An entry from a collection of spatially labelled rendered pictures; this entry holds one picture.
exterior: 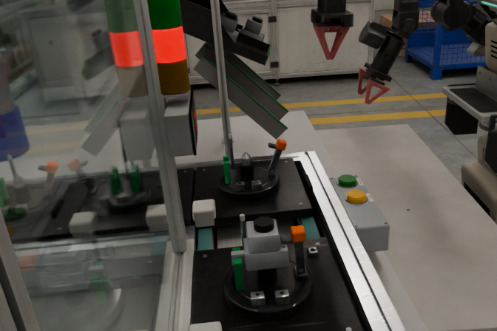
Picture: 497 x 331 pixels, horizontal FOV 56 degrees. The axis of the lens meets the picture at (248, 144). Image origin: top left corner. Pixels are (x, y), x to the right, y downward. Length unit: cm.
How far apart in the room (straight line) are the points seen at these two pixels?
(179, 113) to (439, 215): 70
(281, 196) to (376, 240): 21
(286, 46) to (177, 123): 434
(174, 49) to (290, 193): 43
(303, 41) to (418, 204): 395
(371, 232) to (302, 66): 423
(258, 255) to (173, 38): 34
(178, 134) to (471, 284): 61
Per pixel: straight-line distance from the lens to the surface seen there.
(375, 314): 75
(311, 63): 510
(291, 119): 172
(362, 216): 96
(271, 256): 70
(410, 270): 100
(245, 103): 120
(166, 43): 72
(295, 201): 98
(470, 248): 109
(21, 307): 23
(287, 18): 497
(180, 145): 73
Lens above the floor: 147
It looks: 24 degrees down
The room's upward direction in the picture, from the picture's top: 4 degrees counter-clockwise
